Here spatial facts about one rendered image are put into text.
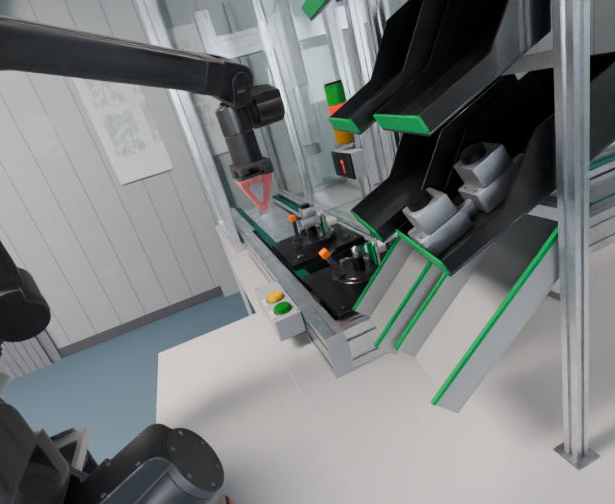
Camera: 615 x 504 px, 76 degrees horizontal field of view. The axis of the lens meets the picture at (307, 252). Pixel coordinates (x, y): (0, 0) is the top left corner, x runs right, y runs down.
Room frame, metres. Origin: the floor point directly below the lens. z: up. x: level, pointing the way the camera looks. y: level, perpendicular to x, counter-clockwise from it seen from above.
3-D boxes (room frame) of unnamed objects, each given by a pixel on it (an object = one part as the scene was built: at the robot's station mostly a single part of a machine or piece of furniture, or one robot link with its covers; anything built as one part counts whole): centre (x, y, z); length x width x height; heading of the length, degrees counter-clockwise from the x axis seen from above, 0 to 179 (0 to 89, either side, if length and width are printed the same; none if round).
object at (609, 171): (1.00, -0.59, 0.91); 1.24 x 0.33 x 0.10; 104
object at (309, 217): (1.21, -0.04, 1.06); 0.08 x 0.04 x 0.07; 103
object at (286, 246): (1.21, -0.03, 0.96); 0.24 x 0.24 x 0.02; 14
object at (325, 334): (1.11, 0.10, 0.91); 0.89 x 0.06 x 0.11; 14
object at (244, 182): (0.79, 0.06, 1.27); 0.07 x 0.07 x 0.09; 14
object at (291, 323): (0.91, 0.11, 0.93); 0.21 x 0.07 x 0.06; 14
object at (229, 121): (0.78, 0.06, 1.40); 0.07 x 0.06 x 0.07; 122
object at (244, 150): (0.78, 0.06, 1.34); 0.10 x 0.07 x 0.07; 14
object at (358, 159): (1.09, -0.19, 1.29); 0.12 x 0.05 x 0.25; 14
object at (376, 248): (0.88, -0.11, 1.01); 0.24 x 0.24 x 0.13; 14
